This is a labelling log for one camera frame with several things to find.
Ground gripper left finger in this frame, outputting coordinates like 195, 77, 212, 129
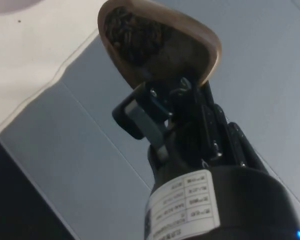
111, 80, 175, 162

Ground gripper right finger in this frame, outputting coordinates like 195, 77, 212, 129
170, 76, 261, 174

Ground brown cup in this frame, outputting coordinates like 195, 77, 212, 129
97, 0, 223, 90

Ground coffee beans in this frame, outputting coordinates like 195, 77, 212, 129
103, 6, 164, 68

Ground pale lockers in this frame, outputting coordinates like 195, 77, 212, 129
0, 0, 300, 240

